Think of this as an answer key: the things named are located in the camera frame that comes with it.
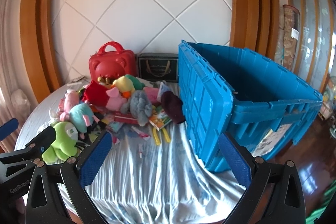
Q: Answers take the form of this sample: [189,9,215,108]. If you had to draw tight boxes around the yellow and green duck plush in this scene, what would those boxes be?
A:
[112,74,145,98]

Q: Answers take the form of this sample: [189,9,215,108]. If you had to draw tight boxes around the wooden glass partition screen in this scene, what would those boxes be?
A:
[280,0,336,98]

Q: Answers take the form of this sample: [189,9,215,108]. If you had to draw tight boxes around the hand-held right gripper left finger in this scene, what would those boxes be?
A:
[26,131,113,224]

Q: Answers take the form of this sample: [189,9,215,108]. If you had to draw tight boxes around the yellow plastic tongs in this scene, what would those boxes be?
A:
[153,126,172,146]

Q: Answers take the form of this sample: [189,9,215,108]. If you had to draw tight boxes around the red bear-face plastic case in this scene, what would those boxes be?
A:
[89,42,137,82]

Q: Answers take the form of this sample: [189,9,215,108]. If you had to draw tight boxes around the pale sheer curtain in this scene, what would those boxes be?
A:
[0,0,34,122]

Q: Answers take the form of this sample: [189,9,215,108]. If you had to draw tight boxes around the black gift bag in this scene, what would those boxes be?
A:
[138,53,179,83]

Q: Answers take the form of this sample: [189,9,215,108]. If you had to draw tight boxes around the green frog plush toy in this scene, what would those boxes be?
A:
[41,121,79,165]

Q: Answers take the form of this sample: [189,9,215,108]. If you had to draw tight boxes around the red-shirted bear plush toy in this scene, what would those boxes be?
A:
[83,76,113,110]

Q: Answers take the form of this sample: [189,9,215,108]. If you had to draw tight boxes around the red flat box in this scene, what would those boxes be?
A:
[113,112,137,125]

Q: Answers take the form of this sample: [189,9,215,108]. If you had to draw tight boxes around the green floor mat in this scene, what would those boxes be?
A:
[310,182,336,219]

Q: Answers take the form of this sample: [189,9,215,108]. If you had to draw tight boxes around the small pink piglet plush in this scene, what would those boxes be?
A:
[105,88,126,110]

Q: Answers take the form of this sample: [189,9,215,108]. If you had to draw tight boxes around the dark maroon plush mitten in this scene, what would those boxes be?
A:
[161,91,184,124]

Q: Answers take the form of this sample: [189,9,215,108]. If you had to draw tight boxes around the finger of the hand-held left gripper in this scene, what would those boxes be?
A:
[0,126,57,184]
[0,119,19,141]

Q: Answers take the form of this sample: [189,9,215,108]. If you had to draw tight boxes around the colourful picture book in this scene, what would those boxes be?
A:
[149,109,174,131]

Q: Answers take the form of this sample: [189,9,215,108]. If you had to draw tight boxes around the teal plush toy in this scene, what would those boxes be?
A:
[69,103,97,139]

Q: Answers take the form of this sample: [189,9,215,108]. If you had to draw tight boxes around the grey elephant plush toy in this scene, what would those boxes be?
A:
[121,90,155,127]

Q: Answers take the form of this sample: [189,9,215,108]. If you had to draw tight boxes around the blue plastic storage crate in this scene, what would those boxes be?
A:
[178,40,323,174]

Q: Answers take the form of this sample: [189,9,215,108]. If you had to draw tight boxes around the wooden wall frame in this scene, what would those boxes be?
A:
[20,0,280,98]

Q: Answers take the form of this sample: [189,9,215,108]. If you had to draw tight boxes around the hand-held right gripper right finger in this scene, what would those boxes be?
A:
[218,132,307,224]

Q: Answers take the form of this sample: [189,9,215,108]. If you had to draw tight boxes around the pink pig plush toy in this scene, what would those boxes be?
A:
[60,89,80,122]

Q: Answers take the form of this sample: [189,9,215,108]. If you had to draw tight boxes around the white plastic bag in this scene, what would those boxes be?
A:
[10,89,27,109]

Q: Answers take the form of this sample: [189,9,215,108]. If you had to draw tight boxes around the rolled patterned carpet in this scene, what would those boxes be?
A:
[274,5,301,69]

